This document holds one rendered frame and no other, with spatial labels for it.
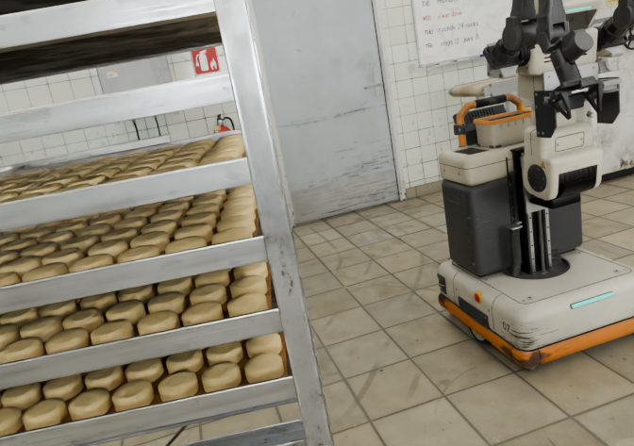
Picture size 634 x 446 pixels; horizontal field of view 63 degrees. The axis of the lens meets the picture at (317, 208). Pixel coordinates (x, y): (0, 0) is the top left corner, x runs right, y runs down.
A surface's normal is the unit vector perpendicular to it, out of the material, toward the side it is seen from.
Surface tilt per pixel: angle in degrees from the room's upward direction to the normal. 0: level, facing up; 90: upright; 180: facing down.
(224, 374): 0
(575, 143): 98
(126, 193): 90
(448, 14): 90
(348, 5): 90
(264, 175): 90
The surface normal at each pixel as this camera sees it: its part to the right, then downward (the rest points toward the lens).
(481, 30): 0.26, 0.20
